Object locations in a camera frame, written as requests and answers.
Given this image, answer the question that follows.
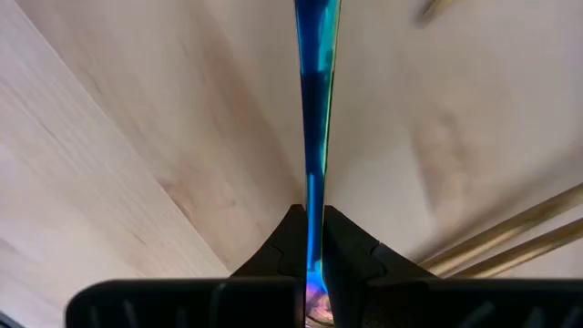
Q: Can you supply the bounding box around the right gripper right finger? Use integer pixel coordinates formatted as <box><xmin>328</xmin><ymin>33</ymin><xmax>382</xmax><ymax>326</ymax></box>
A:
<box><xmin>323</xmin><ymin>205</ymin><xmax>583</xmax><ymax>328</ymax></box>

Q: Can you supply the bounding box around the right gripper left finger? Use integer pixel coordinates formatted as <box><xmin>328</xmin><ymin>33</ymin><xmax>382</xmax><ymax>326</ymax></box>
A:
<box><xmin>66</xmin><ymin>204</ymin><xmax>307</xmax><ymax>328</ymax></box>

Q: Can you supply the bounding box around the iridescent blue spoon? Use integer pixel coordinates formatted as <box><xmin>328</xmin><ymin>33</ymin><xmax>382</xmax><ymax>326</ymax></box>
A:
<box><xmin>293</xmin><ymin>0</ymin><xmax>343</xmax><ymax>328</ymax></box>

